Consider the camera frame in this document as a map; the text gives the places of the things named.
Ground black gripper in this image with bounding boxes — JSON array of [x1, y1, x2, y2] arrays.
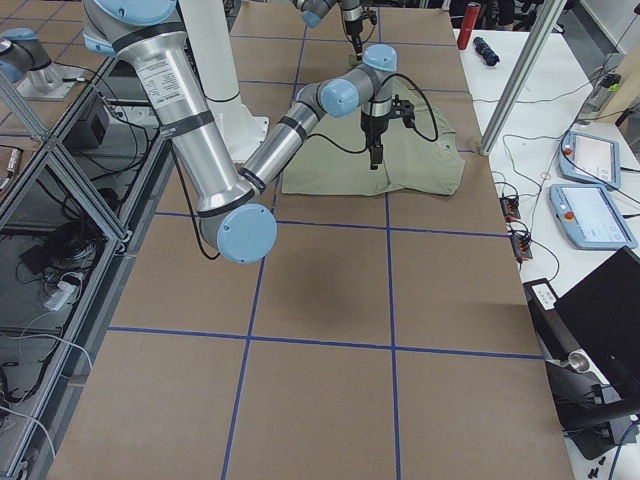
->
[[341, 4, 363, 54], [360, 113, 389, 170]]

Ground olive green long-sleeve shirt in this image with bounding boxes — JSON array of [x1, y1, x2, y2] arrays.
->
[[279, 94, 466, 197]]

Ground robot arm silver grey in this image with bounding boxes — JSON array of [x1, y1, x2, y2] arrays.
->
[[291, 0, 378, 61], [83, 1, 398, 264]]

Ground red cylinder tube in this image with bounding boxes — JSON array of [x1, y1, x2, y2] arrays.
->
[[457, 2, 481, 50]]

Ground dark blue folded umbrella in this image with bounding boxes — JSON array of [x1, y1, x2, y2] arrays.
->
[[473, 36, 500, 67]]

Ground orange black connector board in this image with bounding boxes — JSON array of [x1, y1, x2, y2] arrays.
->
[[496, 182, 533, 265]]

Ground far blue teach pendant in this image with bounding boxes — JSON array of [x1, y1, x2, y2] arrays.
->
[[558, 131, 621, 189]]

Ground blue teach pendant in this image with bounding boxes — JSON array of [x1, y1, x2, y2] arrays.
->
[[549, 184, 638, 251], [558, 131, 621, 189]]

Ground near blue teach pendant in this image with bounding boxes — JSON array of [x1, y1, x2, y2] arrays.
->
[[549, 184, 638, 251]]

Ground black power adapter box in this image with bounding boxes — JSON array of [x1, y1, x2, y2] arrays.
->
[[63, 97, 109, 150]]

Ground white power strip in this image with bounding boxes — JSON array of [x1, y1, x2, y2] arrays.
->
[[43, 280, 79, 311]]

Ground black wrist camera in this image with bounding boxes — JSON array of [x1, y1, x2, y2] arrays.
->
[[389, 94, 416, 129]]

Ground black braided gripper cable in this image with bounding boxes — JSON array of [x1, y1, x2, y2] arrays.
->
[[307, 72, 441, 155]]

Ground grey aluminium camera post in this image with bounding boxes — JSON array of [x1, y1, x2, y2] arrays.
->
[[479, 0, 565, 156]]

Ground aluminium frame structure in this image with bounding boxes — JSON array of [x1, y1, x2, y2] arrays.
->
[[1, 60, 171, 479]]

